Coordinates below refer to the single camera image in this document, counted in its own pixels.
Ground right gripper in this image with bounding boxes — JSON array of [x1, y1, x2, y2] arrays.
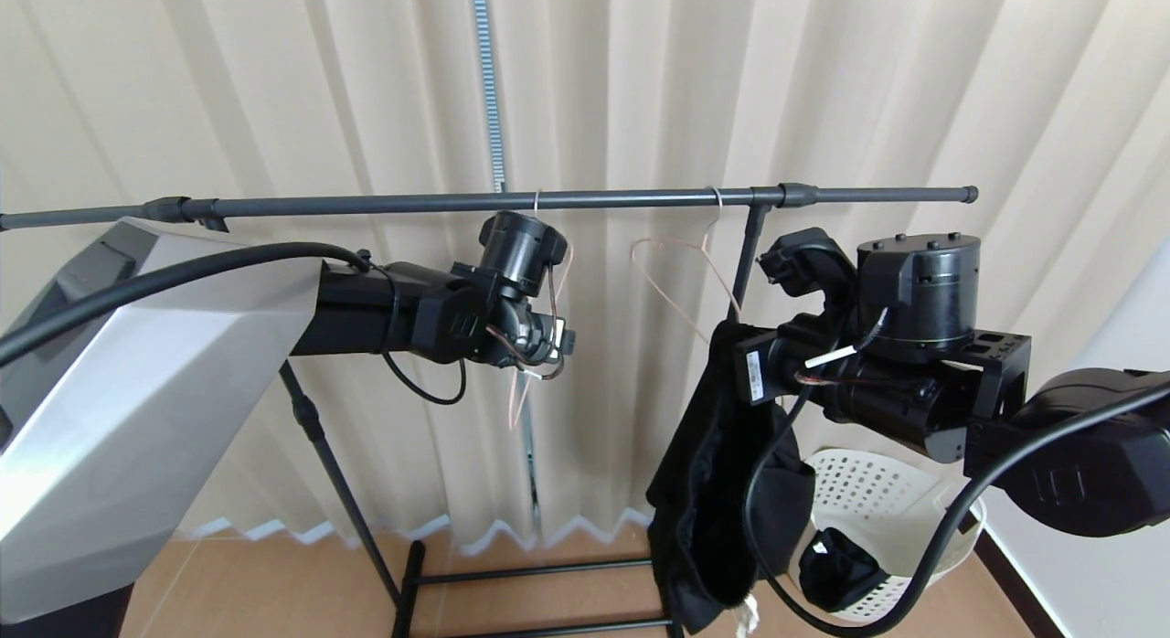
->
[[733, 322, 972, 463]]

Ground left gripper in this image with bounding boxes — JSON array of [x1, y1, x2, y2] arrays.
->
[[496, 302, 578, 380]]

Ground pink clothes hanger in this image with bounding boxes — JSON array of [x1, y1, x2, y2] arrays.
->
[[505, 190, 577, 431], [630, 186, 743, 348]]

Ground black shorts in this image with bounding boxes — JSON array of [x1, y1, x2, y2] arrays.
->
[[645, 318, 817, 636]]

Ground white laundry basket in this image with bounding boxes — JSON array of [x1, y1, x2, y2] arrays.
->
[[788, 449, 987, 623]]

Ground black clothes rack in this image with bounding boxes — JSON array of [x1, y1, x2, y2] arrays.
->
[[0, 183, 979, 638]]

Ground black garment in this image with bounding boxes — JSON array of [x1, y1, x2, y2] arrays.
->
[[799, 528, 889, 613]]

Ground beige curtain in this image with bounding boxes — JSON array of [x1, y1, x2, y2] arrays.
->
[[0, 0, 1170, 552]]

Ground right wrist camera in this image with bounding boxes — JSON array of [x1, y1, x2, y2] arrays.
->
[[758, 228, 861, 325]]

